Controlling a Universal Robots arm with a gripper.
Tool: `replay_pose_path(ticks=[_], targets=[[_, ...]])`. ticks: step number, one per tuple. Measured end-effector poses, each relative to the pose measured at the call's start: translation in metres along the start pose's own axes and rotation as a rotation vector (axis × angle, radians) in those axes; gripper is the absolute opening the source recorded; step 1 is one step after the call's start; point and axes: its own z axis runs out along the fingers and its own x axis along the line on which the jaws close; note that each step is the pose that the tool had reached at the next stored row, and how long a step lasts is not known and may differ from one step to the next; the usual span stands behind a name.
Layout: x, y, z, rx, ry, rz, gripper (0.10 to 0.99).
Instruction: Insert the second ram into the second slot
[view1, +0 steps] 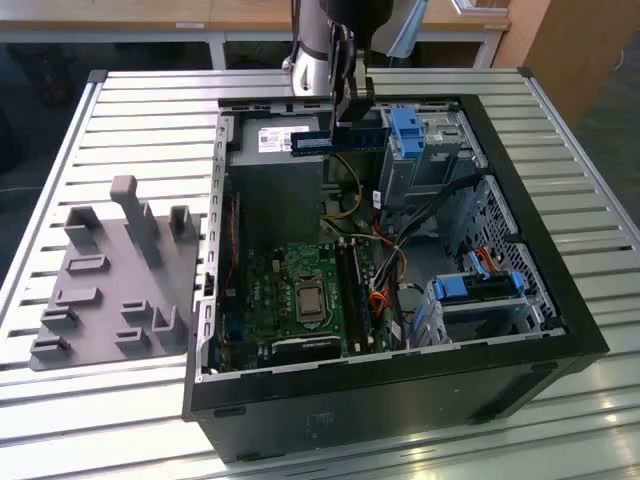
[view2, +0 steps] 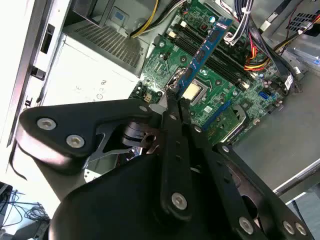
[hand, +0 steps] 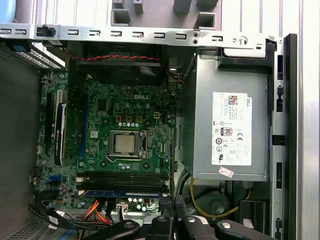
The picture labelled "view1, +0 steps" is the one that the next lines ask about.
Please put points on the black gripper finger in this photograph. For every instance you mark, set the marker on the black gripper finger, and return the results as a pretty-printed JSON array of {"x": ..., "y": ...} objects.
[
  {"x": 364, "y": 95},
  {"x": 342, "y": 75}
]

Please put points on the RAM stick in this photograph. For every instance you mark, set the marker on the RAM stick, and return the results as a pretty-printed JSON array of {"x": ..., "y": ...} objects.
[{"x": 310, "y": 143}]

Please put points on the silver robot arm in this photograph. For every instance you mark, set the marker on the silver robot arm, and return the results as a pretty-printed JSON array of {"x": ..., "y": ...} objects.
[{"x": 312, "y": 50}]

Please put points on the black RAM slot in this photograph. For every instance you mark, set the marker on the black RAM slot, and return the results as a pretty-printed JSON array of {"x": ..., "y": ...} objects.
[
  {"x": 355, "y": 300},
  {"x": 344, "y": 300},
  {"x": 350, "y": 300}
]

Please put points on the blue drive latch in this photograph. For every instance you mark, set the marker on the blue drive latch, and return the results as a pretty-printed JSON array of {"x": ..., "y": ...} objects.
[{"x": 407, "y": 132}]

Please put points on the white barcode tag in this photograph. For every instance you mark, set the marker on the white barcode tag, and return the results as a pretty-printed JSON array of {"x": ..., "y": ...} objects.
[{"x": 377, "y": 199}]

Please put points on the grey power supply box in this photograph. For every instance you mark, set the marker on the grey power supply box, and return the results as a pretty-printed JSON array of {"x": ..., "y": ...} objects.
[{"x": 270, "y": 200}]

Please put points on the green motherboard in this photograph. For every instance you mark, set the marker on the green motherboard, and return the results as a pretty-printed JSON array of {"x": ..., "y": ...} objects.
[{"x": 300, "y": 260}]

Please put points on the wooden desk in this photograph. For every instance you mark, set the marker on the wooden desk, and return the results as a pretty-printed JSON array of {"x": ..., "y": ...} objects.
[{"x": 150, "y": 12}]

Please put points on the silver CPU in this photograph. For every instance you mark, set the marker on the silver CPU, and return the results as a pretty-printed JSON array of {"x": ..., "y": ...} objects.
[{"x": 310, "y": 301}]

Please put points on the hard disk in blue carrier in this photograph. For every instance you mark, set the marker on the hard disk in blue carrier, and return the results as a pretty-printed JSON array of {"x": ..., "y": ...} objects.
[{"x": 452, "y": 290}]

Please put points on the wooden cabinet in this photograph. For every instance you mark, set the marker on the wooden cabinet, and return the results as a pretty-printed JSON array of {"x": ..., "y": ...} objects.
[{"x": 575, "y": 50}]

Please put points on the metal disk bay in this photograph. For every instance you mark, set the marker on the metal disk bay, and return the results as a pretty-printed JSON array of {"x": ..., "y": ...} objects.
[{"x": 434, "y": 325}]

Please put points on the black graphics card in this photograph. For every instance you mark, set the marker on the black graphics card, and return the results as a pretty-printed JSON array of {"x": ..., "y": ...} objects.
[{"x": 305, "y": 350}]

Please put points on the grey parts rack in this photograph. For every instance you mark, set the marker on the grey parts rack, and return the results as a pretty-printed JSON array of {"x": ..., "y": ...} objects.
[{"x": 110, "y": 280}]

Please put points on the black PC case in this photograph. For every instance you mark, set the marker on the black PC case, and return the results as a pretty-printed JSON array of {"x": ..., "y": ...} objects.
[{"x": 350, "y": 415}]

